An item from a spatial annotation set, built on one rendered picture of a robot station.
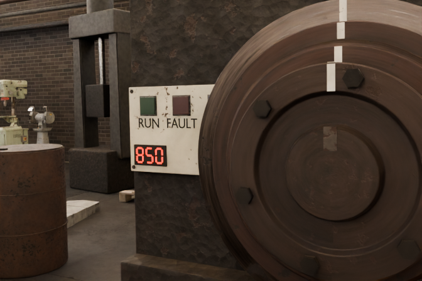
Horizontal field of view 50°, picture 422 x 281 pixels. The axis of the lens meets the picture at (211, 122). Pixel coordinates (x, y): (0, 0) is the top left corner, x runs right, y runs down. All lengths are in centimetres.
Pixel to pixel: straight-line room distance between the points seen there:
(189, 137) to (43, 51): 901
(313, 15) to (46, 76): 921
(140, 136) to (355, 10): 51
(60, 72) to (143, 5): 853
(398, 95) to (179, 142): 48
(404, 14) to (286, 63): 17
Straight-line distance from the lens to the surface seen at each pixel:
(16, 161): 333
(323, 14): 68
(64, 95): 943
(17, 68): 1040
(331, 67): 58
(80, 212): 484
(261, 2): 87
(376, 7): 67
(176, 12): 95
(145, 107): 95
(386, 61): 62
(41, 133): 933
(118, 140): 604
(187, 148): 91
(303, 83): 59
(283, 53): 67
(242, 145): 62
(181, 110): 90
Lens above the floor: 121
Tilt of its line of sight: 3 degrees down
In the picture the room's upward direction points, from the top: 1 degrees counter-clockwise
